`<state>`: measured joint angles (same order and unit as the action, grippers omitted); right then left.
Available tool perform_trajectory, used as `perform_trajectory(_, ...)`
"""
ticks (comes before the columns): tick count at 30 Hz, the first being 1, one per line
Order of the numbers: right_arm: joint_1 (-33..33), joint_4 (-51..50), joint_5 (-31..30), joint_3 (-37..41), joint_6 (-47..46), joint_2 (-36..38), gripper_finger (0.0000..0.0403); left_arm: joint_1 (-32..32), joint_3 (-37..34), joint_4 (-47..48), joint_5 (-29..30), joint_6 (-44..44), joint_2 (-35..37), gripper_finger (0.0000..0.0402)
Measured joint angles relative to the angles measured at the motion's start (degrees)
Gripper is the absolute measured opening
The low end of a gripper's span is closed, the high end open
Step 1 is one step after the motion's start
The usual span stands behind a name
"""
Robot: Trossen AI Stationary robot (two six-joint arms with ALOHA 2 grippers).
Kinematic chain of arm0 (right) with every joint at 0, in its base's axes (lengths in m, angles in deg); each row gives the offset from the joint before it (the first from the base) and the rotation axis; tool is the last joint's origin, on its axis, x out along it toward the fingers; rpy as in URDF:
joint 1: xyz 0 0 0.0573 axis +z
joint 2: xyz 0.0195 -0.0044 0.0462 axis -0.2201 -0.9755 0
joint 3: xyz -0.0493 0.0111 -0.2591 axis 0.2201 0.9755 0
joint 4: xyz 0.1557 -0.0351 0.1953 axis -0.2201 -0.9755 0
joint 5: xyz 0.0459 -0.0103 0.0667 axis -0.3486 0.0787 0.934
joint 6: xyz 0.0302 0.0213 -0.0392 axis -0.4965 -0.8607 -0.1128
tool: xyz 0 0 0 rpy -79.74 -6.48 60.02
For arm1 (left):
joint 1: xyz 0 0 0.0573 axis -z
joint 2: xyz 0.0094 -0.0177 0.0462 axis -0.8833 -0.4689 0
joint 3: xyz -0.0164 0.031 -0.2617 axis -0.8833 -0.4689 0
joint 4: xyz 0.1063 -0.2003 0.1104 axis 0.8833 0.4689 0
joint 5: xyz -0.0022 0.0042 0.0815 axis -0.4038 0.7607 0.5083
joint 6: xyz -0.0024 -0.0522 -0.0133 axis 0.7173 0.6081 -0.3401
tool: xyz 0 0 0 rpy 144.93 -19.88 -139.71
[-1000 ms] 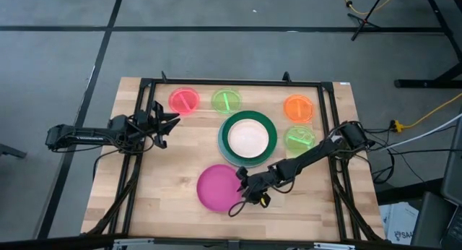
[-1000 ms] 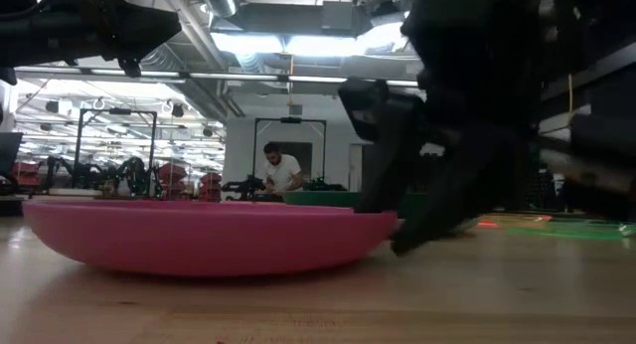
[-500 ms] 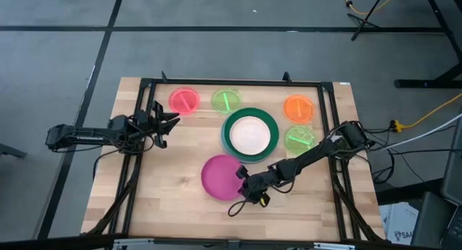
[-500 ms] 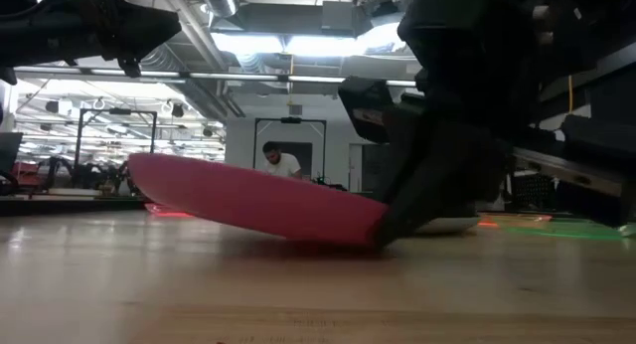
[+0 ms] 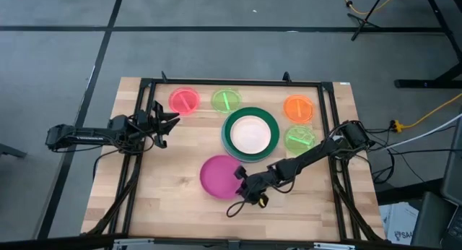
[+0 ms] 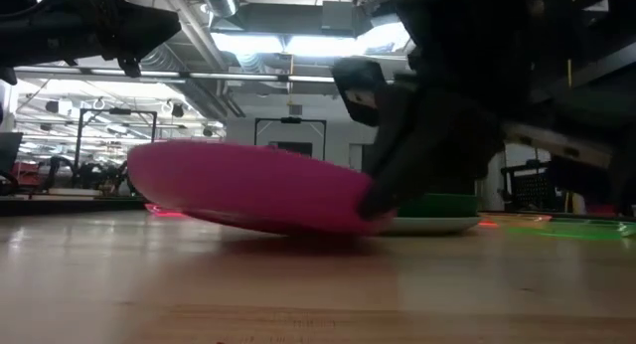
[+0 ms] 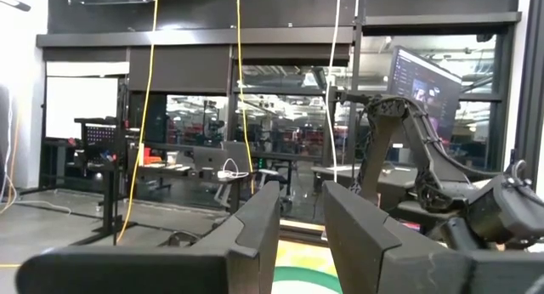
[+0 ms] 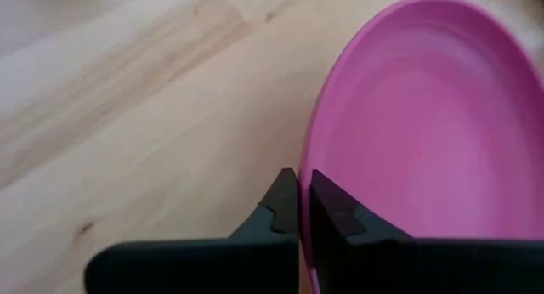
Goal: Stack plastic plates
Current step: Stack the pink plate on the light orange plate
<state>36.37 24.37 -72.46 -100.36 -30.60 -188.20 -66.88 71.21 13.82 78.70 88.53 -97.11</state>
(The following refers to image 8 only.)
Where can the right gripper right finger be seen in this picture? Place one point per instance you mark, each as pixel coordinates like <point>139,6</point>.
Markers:
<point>404,268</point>

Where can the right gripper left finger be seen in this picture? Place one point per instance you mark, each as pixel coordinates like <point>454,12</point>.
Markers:
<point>212,266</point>

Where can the pink plastic plate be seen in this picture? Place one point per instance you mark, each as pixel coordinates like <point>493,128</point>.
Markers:
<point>425,115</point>

